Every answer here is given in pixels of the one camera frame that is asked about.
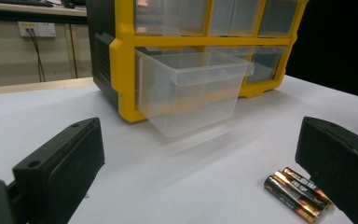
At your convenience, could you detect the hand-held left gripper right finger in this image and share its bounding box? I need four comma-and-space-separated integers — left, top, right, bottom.
295, 116, 358, 224

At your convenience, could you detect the yellow and black drawer cabinet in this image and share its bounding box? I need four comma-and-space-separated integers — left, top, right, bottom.
86, 0, 310, 123

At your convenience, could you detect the black and gold battery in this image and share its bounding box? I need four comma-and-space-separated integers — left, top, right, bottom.
263, 175, 323, 224
273, 170, 330, 213
282, 166, 335, 208

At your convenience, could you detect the black cable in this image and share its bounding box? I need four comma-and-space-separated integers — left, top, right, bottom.
26, 28, 47, 83
69, 23, 78, 78

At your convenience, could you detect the clear plastic drawer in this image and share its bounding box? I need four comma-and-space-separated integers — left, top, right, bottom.
205, 46, 255, 78
133, 0, 210, 36
209, 0, 263, 37
134, 49, 255, 138
257, 0, 300, 38

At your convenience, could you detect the white wall socket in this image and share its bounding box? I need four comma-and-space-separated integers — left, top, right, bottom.
17, 21, 57, 38

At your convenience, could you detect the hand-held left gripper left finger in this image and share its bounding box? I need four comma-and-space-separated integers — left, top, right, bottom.
12, 117, 106, 224

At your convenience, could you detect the beige desk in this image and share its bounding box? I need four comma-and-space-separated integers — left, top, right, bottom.
0, 1, 88, 25

